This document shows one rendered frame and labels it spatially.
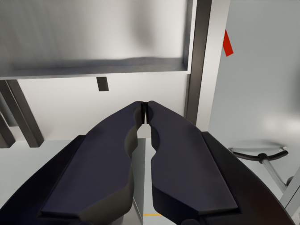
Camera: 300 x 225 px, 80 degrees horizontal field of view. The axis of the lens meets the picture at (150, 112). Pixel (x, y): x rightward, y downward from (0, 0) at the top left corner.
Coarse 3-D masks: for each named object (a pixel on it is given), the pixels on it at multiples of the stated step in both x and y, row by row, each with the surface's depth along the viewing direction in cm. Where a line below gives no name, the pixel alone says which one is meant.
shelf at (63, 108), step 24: (216, 0) 23; (216, 24) 24; (216, 48) 26; (216, 72) 28; (24, 96) 30; (48, 96) 30; (72, 96) 30; (96, 96) 30; (120, 96) 30; (144, 96) 30; (168, 96) 30; (48, 120) 32; (72, 120) 32; (96, 120) 32
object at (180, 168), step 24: (168, 120) 10; (168, 144) 8; (192, 144) 8; (168, 168) 7; (192, 168) 7; (216, 168) 7; (168, 192) 6; (192, 192) 6; (216, 192) 6; (168, 216) 7; (192, 216) 6
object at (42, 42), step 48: (0, 0) 22; (48, 0) 22; (96, 0) 22; (144, 0) 22; (192, 0) 20; (0, 48) 25; (48, 48) 26; (96, 48) 25; (144, 48) 25; (192, 48) 22
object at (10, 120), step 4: (0, 92) 29; (0, 96) 30; (0, 100) 30; (4, 100) 30; (0, 104) 30; (4, 104) 30; (0, 108) 31; (4, 108) 31; (8, 108) 31; (4, 112) 31; (8, 112) 31; (4, 116) 32; (8, 116) 32; (12, 116) 32; (8, 120) 32; (12, 120) 32; (8, 124) 33; (12, 124) 33; (16, 124) 33
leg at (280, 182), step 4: (264, 160) 142; (268, 160) 142; (264, 164) 140; (268, 164) 138; (268, 168) 136; (272, 168) 134; (272, 172) 132; (276, 172) 131; (272, 176) 131; (276, 176) 129; (276, 180) 127; (280, 180) 125; (280, 184) 124; (284, 184) 123; (280, 188) 123; (284, 188) 121
